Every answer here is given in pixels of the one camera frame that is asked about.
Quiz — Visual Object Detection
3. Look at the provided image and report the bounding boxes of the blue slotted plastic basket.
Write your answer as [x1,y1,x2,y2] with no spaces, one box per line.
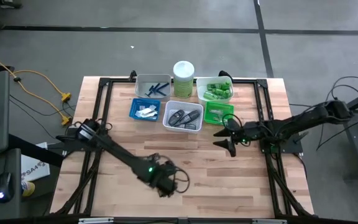
[129,98,162,122]

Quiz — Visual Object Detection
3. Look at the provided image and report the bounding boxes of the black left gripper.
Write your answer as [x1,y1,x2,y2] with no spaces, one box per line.
[149,166,179,198]

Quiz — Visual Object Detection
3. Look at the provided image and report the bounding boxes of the yellow extension cord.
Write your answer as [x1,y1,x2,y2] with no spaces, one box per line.
[0,50,73,126]

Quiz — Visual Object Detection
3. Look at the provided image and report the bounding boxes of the white perforated plastic basket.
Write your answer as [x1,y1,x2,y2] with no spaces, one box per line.
[162,100,204,134]

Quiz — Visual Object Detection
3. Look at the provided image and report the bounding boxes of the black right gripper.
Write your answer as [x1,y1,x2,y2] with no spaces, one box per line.
[213,118,262,157]

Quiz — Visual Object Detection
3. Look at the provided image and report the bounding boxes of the black looped floor cable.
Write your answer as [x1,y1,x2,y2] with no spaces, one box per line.
[289,75,358,152]

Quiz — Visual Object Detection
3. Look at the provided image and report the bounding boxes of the green slotted plastic basket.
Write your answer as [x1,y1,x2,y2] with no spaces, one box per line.
[203,101,235,126]

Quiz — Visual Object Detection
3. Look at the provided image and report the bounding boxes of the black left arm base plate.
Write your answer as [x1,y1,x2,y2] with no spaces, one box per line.
[56,126,107,154]

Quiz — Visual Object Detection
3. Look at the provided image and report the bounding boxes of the black diagonal desk bar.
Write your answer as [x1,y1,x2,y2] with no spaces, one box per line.
[7,134,65,167]

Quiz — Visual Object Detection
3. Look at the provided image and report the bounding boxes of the yellow and white bottle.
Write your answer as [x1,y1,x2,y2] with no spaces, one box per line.
[21,181,36,198]

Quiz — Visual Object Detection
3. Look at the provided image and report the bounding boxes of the white cardboard box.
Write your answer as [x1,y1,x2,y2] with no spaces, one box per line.
[20,142,51,183]

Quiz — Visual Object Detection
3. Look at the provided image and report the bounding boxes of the white solid plastic bin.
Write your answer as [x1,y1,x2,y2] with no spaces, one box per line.
[195,75,234,106]

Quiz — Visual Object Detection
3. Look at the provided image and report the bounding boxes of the large black table clamp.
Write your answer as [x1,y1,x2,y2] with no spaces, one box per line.
[218,70,234,82]

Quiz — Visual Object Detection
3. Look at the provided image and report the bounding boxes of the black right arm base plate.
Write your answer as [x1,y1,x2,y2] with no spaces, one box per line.
[259,130,309,155]

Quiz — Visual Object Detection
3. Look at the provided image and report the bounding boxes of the black computer mouse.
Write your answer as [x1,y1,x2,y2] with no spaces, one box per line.
[0,172,16,204]

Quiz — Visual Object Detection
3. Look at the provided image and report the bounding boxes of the grey solid plastic bin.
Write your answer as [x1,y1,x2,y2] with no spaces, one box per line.
[135,73,172,101]

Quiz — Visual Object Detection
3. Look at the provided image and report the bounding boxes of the green wipes canister white lid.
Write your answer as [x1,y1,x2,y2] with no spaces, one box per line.
[172,60,195,99]

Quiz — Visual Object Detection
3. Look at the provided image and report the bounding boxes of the silver metal bracket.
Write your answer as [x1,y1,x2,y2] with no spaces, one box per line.
[252,218,288,224]
[78,217,115,224]

